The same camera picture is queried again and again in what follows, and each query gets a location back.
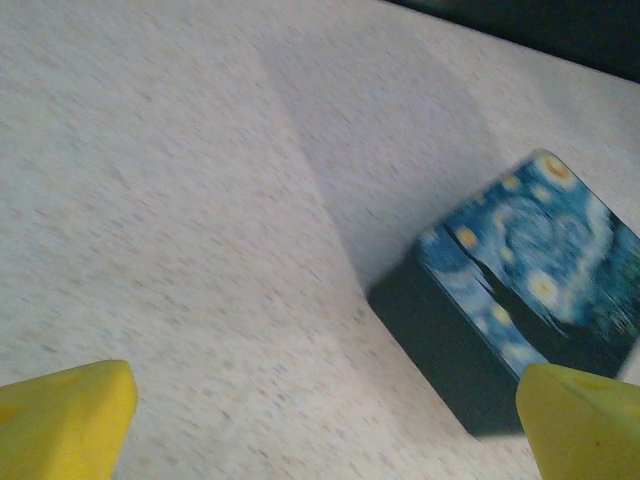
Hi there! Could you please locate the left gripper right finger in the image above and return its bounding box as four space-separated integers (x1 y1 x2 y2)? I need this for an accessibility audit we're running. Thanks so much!
515 362 640 480

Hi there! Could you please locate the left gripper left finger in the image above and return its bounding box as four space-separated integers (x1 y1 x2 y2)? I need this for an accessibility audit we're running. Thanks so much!
0 359 139 480

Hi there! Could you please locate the starry night print tin box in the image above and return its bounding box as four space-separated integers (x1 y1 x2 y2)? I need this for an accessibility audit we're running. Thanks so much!
366 147 640 442

